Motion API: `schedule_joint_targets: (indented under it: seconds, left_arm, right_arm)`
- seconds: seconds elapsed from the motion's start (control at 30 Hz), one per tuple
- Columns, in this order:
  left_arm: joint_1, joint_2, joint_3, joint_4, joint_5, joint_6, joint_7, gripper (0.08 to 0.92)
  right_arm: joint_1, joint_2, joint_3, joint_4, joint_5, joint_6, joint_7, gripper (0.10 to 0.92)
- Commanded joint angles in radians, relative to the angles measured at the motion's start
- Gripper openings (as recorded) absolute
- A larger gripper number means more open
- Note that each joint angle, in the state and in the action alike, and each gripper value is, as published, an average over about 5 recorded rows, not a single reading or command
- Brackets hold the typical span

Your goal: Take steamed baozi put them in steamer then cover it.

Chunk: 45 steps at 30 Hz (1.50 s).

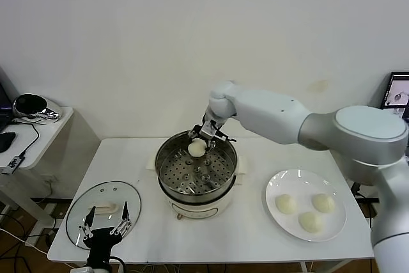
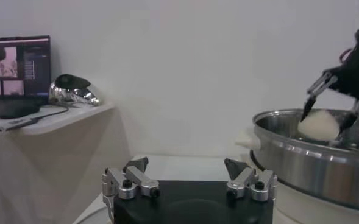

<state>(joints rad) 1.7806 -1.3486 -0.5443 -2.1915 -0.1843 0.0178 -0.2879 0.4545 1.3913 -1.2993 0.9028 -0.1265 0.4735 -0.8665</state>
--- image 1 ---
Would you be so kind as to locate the white wall socket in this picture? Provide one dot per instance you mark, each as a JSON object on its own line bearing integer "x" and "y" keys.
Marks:
{"x": 51, "y": 179}

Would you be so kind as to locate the white round plate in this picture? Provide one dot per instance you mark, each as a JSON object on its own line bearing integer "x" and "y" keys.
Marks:
{"x": 304, "y": 190}

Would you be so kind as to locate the grey USB dongle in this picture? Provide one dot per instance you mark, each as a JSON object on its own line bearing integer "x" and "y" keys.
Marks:
{"x": 12, "y": 165}

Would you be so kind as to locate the black computer mouse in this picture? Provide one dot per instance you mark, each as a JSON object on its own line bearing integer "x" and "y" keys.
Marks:
{"x": 6, "y": 142}

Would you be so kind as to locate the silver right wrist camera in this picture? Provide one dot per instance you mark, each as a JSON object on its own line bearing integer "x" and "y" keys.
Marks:
{"x": 208, "y": 128}

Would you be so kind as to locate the dark open laptop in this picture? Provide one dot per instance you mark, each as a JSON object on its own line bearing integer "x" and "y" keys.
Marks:
{"x": 4, "y": 103}

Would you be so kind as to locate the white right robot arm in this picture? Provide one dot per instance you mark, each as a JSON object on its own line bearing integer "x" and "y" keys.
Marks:
{"x": 271, "y": 113}

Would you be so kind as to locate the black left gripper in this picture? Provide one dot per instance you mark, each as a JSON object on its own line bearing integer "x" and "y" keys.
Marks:
{"x": 100, "y": 241}

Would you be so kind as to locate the cream electric cooking pot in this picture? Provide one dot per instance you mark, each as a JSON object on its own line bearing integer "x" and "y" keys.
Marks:
{"x": 195, "y": 209}

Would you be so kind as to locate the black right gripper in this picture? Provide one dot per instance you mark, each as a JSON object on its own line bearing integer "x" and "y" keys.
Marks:
{"x": 206, "y": 138}

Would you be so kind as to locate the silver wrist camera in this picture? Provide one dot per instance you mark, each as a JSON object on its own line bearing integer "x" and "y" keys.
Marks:
{"x": 92, "y": 269}
{"x": 208, "y": 128}

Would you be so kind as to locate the white steamed baozi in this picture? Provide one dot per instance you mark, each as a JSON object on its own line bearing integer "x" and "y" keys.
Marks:
{"x": 196, "y": 149}
{"x": 323, "y": 203}
{"x": 310, "y": 222}
{"x": 286, "y": 204}

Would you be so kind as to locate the round glass pot lid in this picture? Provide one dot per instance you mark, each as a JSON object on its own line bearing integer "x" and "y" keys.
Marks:
{"x": 108, "y": 190}

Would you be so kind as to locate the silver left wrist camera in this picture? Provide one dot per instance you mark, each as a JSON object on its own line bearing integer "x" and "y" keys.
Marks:
{"x": 92, "y": 269}

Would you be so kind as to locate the stainless steel steamer basket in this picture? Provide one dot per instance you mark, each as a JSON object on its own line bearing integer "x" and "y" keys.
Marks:
{"x": 179, "y": 174}

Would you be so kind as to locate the grey open laptop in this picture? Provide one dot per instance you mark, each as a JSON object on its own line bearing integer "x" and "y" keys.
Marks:
{"x": 399, "y": 90}

